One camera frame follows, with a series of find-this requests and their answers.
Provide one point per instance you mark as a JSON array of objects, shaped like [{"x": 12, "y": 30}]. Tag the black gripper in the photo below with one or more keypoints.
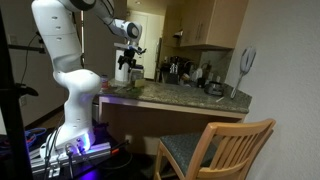
[{"x": 129, "y": 55}]

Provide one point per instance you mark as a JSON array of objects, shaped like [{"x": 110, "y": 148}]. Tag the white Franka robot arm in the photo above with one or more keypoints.
[{"x": 66, "y": 50}]

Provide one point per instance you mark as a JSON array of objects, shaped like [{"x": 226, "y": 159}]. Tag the white paper towel roll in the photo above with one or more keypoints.
[{"x": 120, "y": 75}]

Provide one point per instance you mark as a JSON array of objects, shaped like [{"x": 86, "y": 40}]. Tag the clear container with purple lid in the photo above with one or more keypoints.
[{"x": 137, "y": 75}]

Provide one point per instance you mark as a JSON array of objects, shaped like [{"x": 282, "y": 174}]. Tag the yellow sponge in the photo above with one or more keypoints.
[{"x": 139, "y": 83}]

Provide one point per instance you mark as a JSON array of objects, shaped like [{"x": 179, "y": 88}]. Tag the white pill bottle purple cap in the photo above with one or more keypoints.
[{"x": 104, "y": 83}]

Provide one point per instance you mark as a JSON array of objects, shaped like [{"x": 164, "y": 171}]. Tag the white door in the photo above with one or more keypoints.
[{"x": 150, "y": 40}]

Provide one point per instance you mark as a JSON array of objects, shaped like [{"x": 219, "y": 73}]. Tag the black coffee maker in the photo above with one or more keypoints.
[{"x": 173, "y": 71}]

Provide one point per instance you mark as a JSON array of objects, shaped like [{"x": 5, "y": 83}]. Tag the white jug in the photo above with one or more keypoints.
[{"x": 197, "y": 75}]

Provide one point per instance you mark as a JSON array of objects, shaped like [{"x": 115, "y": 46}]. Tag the aluminium robot mounting base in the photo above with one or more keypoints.
[{"x": 93, "y": 151}]

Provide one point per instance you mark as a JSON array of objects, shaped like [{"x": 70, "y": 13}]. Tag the thin white stick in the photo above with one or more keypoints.
[{"x": 220, "y": 99}]

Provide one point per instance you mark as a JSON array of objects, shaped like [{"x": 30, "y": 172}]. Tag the wooden chair with grey seat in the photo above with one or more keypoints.
[{"x": 186, "y": 146}]

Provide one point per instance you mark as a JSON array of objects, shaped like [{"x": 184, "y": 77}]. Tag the black tripod stand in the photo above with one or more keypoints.
[{"x": 13, "y": 116}]

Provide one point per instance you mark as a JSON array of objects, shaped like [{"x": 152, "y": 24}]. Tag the light wooden wall cabinet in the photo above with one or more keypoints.
[{"x": 216, "y": 23}]

